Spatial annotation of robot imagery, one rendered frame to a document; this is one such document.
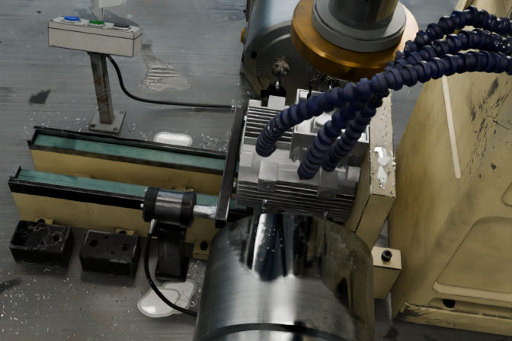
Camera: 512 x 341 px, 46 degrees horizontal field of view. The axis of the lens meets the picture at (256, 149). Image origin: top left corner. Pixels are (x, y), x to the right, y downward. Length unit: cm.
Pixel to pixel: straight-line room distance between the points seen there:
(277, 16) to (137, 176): 42
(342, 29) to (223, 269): 36
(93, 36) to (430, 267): 75
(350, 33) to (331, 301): 35
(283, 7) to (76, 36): 41
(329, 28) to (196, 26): 90
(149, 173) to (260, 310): 54
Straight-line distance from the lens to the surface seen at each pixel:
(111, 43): 122
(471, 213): 90
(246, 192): 101
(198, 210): 99
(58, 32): 125
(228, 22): 169
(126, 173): 124
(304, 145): 97
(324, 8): 84
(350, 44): 81
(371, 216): 95
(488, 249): 101
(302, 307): 76
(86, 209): 119
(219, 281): 82
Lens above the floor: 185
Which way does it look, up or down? 50 degrees down
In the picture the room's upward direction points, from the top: 8 degrees clockwise
